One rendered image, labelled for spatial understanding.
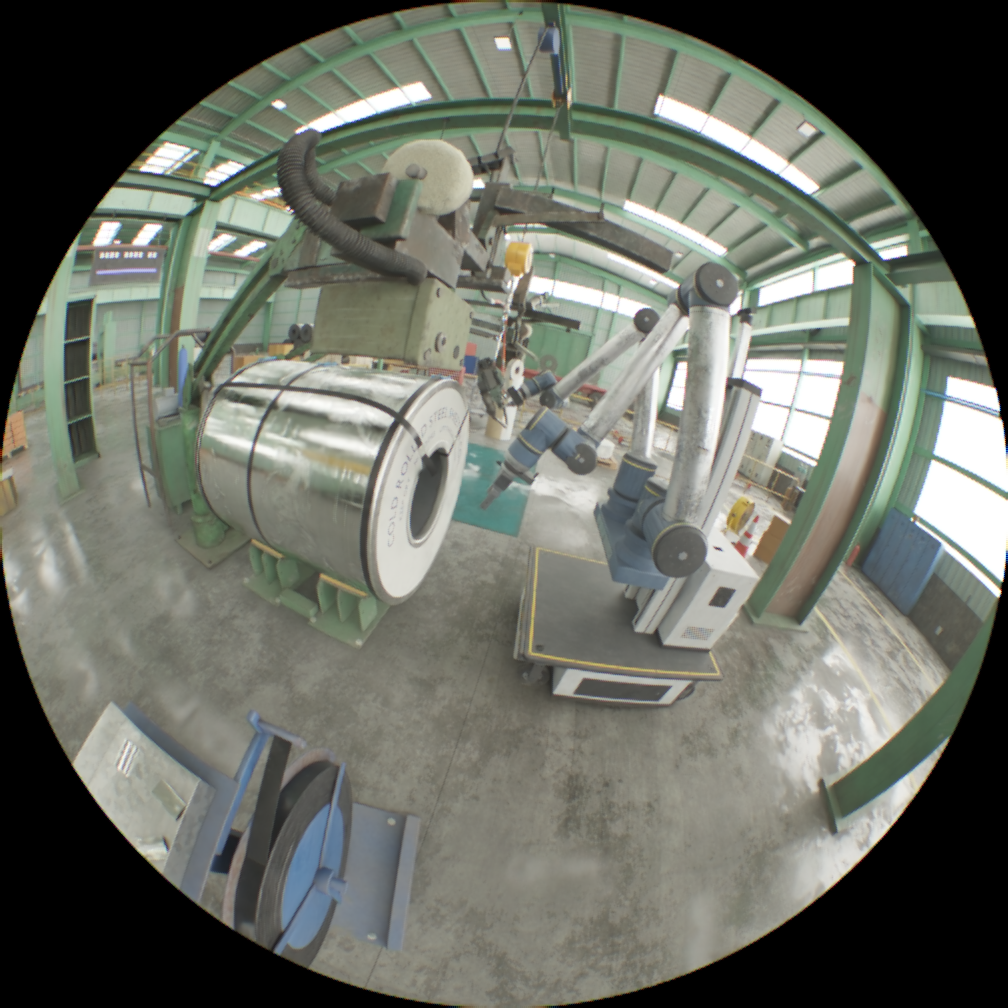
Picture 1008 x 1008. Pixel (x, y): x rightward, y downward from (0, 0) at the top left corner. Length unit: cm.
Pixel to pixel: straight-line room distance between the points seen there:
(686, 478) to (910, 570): 874
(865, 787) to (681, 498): 240
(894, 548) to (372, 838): 1002
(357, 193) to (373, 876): 171
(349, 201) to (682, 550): 113
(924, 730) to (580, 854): 203
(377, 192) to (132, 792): 82
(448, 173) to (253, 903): 95
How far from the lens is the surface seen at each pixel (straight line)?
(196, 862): 58
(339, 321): 51
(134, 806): 64
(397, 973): 158
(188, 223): 664
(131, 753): 66
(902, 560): 964
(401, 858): 144
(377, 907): 150
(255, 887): 61
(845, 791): 285
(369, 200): 40
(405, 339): 44
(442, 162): 45
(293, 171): 31
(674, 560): 111
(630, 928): 174
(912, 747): 263
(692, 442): 105
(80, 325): 697
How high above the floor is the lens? 149
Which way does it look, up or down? 24 degrees down
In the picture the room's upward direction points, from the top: 13 degrees clockwise
